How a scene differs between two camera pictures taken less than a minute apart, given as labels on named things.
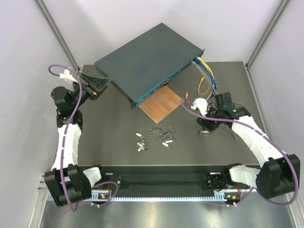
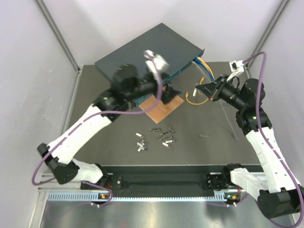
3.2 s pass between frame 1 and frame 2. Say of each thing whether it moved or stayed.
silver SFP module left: stayed
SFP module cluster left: stayed
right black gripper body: moved
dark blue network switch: stayed
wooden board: stayed
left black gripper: moved
